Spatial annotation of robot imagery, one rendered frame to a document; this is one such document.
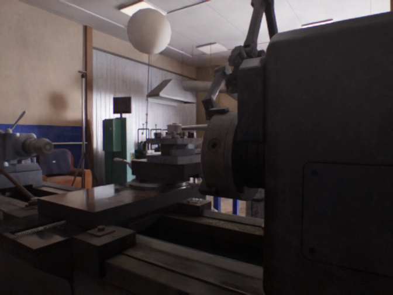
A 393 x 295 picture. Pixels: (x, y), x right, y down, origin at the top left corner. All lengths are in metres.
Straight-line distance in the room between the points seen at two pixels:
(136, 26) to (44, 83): 1.99
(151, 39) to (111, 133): 1.86
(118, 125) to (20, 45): 2.08
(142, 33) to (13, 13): 2.16
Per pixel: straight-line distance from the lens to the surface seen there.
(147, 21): 4.83
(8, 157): 1.70
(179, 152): 1.06
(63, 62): 5.91
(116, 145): 5.40
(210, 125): 0.72
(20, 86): 5.45
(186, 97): 6.61
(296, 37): 0.51
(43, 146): 1.50
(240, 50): 1.45
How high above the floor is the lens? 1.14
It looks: 2 degrees down
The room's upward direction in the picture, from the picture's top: straight up
